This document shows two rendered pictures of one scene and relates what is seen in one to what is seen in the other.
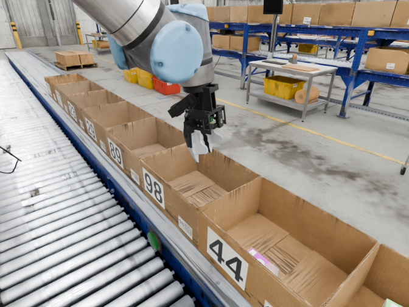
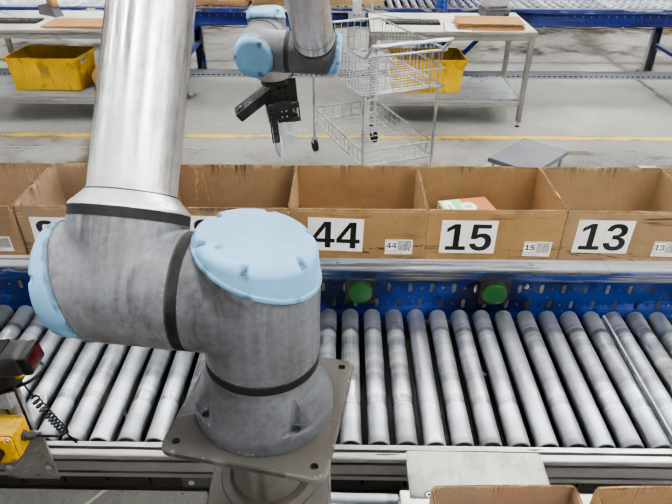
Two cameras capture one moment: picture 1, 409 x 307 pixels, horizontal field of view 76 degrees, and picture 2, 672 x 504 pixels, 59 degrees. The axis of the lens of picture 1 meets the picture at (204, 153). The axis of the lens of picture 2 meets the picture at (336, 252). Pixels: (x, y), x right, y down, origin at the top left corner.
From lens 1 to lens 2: 120 cm
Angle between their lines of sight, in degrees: 44
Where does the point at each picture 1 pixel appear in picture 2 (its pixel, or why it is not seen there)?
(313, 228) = (364, 188)
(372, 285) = not seen: hidden behind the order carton
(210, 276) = (327, 263)
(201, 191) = not seen: hidden behind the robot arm
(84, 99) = not seen: outside the picture
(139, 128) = (44, 190)
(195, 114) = (284, 106)
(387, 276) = (429, 190)
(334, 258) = (389, 204)
